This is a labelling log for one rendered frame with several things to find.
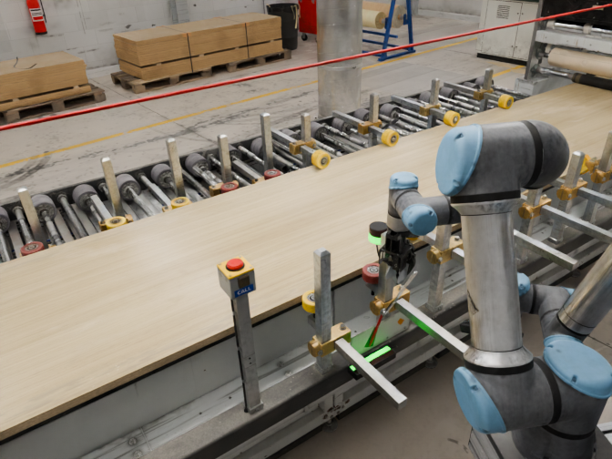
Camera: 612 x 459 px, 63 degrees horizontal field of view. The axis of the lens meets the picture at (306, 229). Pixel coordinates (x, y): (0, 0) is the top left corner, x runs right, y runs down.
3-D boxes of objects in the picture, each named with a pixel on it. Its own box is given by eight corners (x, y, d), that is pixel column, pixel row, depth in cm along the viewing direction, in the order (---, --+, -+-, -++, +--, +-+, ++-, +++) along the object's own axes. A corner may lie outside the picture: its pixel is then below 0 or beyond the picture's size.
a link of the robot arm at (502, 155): (565, 437, 85) (541, 113, 81) (481, 452, 83) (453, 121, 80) (525, 408, 97) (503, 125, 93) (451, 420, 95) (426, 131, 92)
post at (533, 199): (525, 262, 208) (550, 156, 183) (519, 265, 206) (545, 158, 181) (517, 259, 211) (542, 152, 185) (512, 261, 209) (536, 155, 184)
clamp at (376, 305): (409, 302, 170) (410, 290, 167) (379, 319, 163) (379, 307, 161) (397, 294, 174) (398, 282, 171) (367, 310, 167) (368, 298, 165)
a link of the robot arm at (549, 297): (579, 337, 117) (529, 330, 120) (571, 306, 126) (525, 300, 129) (588, 311, 113) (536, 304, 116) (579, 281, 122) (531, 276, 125)
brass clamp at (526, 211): (550, 211, 199) (553, 199, 196) (529, 221, 192) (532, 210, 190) (536, 205, 203) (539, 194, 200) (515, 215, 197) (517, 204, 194)
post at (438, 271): (439, 316, 187) (455, 203, 161) (433, 320, 185) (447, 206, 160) (432, 311, 189) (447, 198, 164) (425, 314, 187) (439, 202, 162)
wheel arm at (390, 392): (406, 407, 138) (407, 396, 136) (397, 413, 136) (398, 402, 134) (315, 320, 169) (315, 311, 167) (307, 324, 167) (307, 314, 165)
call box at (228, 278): (257, 292, 126) (254, 267, 122) (232, 303, 122) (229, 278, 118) (244, 279, 131) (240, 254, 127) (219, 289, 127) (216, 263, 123)
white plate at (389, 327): (409, 328, 176) (411, 306, 171) (351, 361, 164) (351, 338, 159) (407, 327, 177) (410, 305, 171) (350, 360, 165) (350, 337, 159)
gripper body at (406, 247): (377, 265, 143) (379, 229, 137) (391, 251, 149) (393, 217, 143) (401, 274, 139) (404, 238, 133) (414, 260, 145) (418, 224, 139)
